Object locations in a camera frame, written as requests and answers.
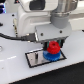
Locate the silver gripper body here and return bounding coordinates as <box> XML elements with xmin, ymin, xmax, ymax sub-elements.
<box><xmin>35</xmin><ymin>23</ymin><xmax>71</xmax><ymax>42</ymax></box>

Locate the black-framed peg base plate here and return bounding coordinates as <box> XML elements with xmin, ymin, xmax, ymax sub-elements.
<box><xmin>24</xmin><ymin>48</ymin><xmax>68</xmax><ymax>69</ymax></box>

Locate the black cable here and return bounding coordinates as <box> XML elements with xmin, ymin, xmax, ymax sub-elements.
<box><xmin>0</xmin><ymin>32</ymin><xmax>37</xmax><ymax>42</ymax></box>

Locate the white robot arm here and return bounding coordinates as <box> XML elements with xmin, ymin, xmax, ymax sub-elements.
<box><xmin>16</xmin><ymin>0</ymin><xmax>78</xmax><ymax>42</ymax></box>

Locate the blue gear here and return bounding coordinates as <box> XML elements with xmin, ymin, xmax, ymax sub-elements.
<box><xmin>43</xmin><ymin>51</ymin><xmax>61</xmax><ymax>61</ymax></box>

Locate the red gear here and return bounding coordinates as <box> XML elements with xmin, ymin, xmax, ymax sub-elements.
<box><xmin>47</xmin><ymin>41</ymin><xmax>60</xmax><ymax>54</ymax></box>

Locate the left metal peg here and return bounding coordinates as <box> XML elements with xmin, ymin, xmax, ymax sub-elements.
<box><xmin>33</xmin><ymin>52</ymin><xmax>38</xmax><ymax>61</ymax></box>

